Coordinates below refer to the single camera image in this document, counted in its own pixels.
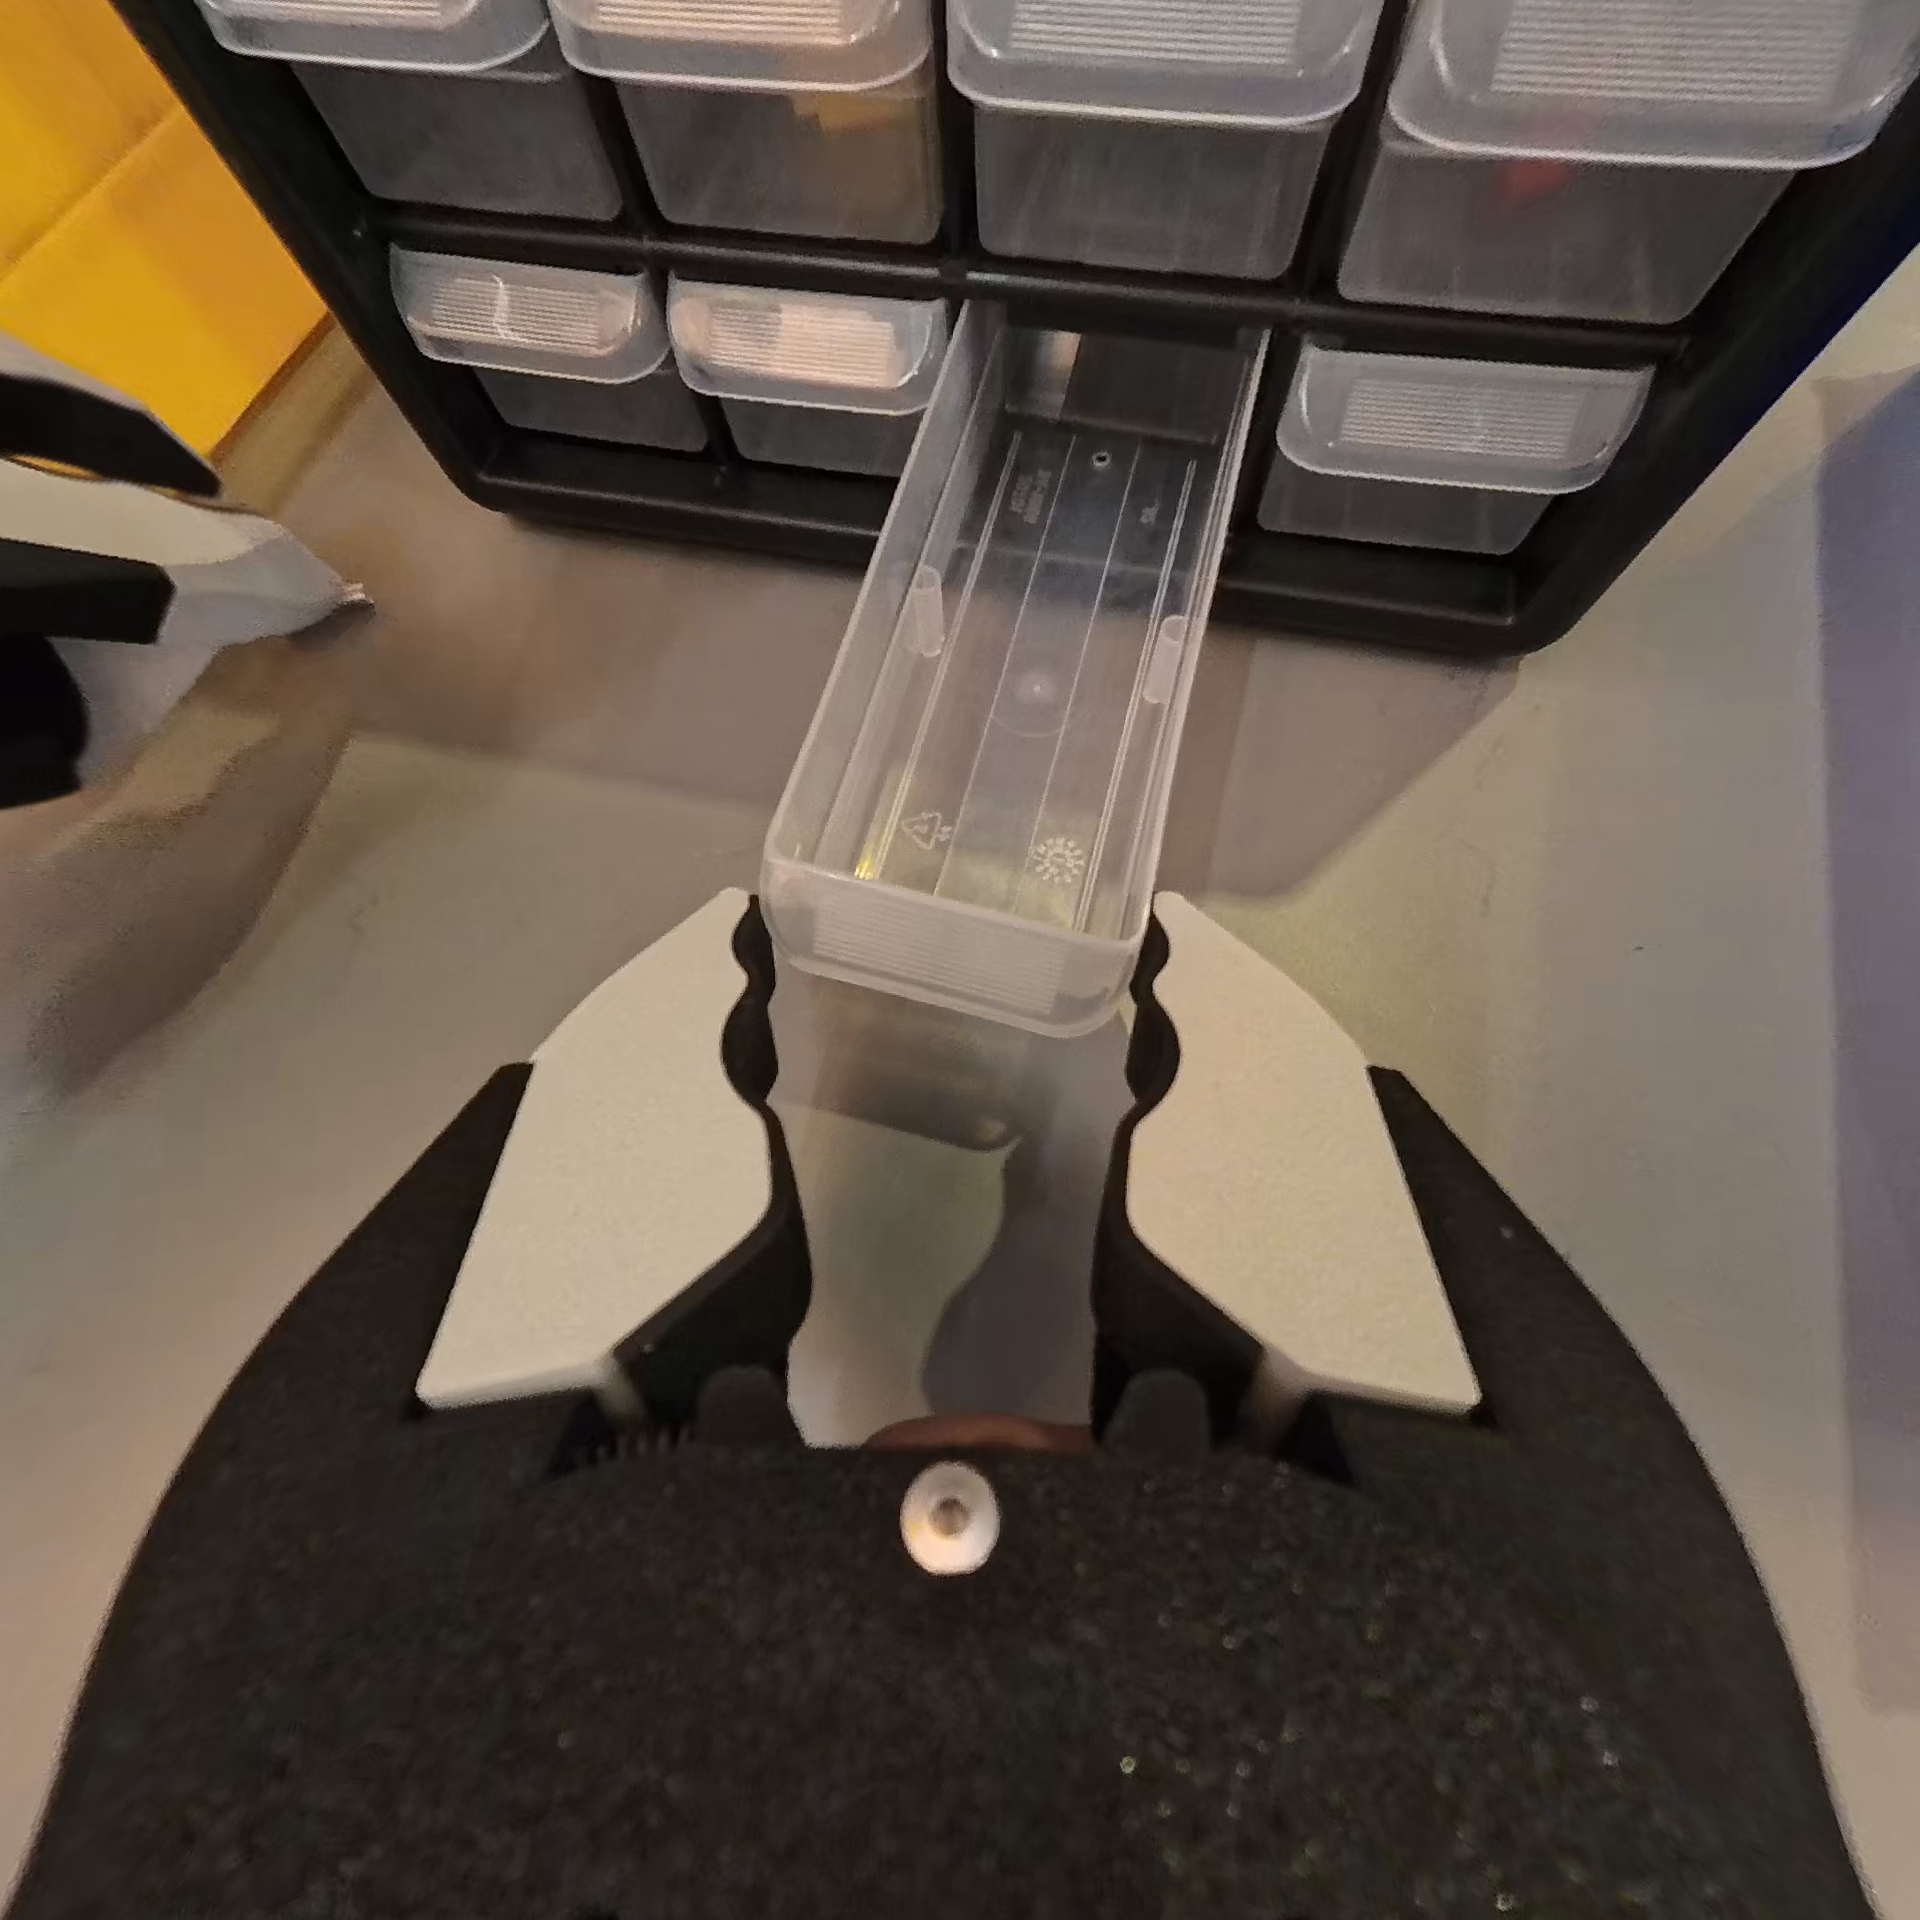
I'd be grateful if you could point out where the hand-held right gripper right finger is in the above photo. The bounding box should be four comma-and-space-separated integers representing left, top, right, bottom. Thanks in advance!
1093, 891, 1488, 1451

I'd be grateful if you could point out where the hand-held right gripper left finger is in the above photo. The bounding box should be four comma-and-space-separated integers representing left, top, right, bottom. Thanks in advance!
414, 887, 820, 1422

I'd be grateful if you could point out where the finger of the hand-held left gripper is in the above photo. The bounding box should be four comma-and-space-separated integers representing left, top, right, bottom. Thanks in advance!
0, 329, 222, 499
0, 456, 379, 797

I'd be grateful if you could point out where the yellow plastic bin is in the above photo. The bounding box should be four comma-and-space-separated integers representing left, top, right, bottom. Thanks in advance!
0, 0, 340, 460

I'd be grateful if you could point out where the clear plastic drawer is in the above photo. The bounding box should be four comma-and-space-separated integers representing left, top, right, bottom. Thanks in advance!
761, 299, 1274, 1041

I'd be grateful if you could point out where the black drawer cabinet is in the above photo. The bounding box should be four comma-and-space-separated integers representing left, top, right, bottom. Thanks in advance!
112, 0, 1920, 657

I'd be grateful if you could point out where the set of clear cabinet drawers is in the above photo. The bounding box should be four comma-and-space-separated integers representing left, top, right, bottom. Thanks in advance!
194, 0, 1920, 558

